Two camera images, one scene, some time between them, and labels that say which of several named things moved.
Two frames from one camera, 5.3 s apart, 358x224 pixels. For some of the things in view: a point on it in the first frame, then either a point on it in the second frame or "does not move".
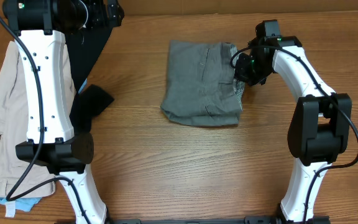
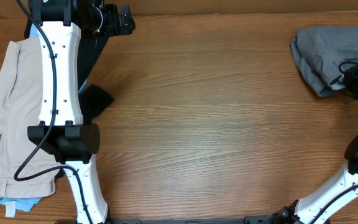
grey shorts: (201, 88) -> (319, 51)
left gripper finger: (117, 14) -> (127, 24)
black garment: (84, 46) does not move
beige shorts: (4, 124) does not move
